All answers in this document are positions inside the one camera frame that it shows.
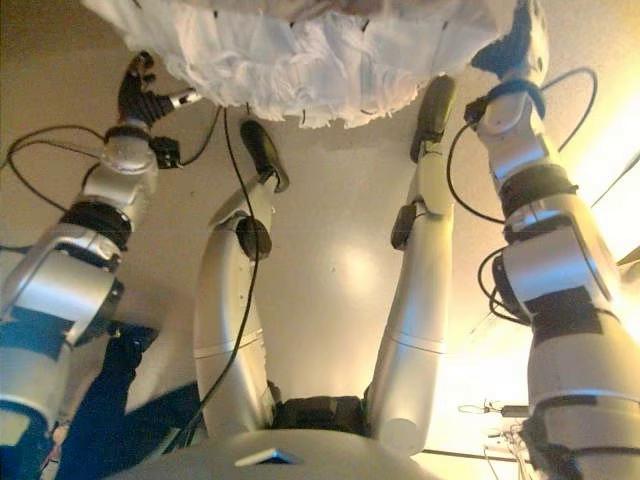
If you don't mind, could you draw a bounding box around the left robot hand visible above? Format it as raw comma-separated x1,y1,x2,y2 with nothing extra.
116,49,202,129

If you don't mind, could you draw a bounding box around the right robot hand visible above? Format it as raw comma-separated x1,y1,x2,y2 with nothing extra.
469,0,551,84

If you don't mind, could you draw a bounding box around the white fringed cushion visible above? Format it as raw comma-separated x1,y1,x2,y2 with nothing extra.
82,0,524,130

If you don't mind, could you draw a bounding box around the silver left robot leg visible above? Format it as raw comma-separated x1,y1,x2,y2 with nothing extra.
192,119,292,446

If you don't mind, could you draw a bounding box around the silver robot leg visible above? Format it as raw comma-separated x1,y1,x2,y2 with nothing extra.
192,119,292,446
369,74,459,457

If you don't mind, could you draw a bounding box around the silver right robot leg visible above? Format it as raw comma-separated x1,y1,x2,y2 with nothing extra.
369,74,459,457

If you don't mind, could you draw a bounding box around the blue fabric object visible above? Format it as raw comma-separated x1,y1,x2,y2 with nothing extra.
49,324,206,480

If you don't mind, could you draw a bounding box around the silver robot torso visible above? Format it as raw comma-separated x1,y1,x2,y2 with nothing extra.
114,382,446,480

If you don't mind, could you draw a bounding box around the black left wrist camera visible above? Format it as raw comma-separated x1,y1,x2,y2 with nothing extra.
149,135,182,170

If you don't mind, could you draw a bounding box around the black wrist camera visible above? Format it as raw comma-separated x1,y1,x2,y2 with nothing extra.
149,135,182,170
463,96,490,125

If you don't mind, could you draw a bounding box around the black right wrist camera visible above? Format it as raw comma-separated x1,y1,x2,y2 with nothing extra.
463,96,490,125

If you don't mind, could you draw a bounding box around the black right hand cable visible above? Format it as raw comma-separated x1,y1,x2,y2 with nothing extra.
539,67,600,152

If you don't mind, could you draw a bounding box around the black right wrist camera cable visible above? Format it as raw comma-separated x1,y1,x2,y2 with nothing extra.
446,117,507,225

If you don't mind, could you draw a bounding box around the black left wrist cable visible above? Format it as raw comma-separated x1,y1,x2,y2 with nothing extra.
5,124,109,214

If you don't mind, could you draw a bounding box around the long black cable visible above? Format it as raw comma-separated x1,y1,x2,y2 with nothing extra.
177,104,262,419

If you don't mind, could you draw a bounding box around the black right elbow cable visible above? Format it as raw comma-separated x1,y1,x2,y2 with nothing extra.
477,249,534,326

